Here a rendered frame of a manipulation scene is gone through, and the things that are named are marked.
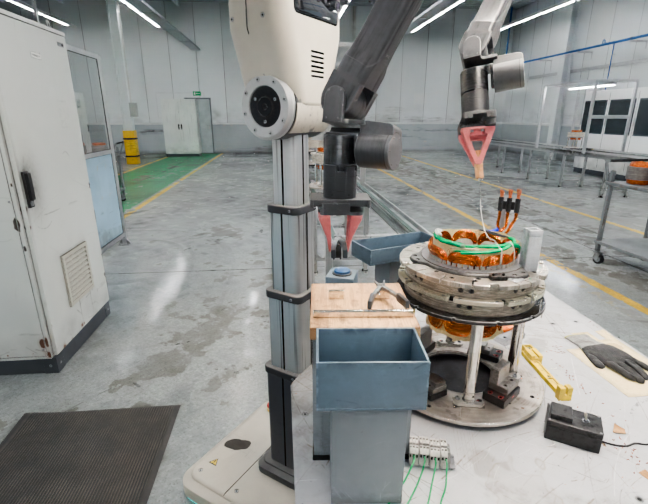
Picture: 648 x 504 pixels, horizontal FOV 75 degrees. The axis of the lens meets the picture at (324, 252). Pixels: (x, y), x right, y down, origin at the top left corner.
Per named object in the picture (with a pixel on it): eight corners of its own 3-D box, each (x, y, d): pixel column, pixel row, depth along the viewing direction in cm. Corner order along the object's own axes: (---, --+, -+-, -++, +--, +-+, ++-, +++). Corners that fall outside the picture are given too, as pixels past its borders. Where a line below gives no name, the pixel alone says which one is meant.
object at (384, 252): (415, 313, 141) (421, 231, 132) (436, 327, 131) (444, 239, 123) (349, 328, 131) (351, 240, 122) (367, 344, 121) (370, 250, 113)
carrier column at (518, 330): (518, 376, 103) (531, 298, 97) (508, 376, 103) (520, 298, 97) (514, 370, 105) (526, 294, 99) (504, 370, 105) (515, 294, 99)
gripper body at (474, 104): (487, 134, 95) (486, 102, 95) (497, 118, 85) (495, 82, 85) (457, 136, 96) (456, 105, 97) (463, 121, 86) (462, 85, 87)
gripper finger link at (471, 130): (490, 168, 93) (488, 127, 94) (497, 160, 86) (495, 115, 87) (458, 170, 95) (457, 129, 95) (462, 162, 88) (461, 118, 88)
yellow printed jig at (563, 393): (573, 401, 98) (576, 388, 97) (558, 401, 97) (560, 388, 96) (530, 350, 118) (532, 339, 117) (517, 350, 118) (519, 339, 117)
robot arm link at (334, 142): (334, 126, 73) (317, 127, 68) (370, 127, 69) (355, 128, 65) (334, 166, 75) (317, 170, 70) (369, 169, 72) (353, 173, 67)
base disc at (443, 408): (579, 427, 88) (580, 423, 87) (393, 428, 87) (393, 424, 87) (502, 334, 125) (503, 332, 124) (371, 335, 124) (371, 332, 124)
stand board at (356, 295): (420, 339, 73) (421, 327, 72) (309, 340, 72) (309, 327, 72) (398, 293, 92) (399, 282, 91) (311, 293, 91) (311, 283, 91)
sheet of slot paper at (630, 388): (698, 392, 100) (699, 390, 100) (625, 397, 99) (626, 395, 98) (604, 330, 129) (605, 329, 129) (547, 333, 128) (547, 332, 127)
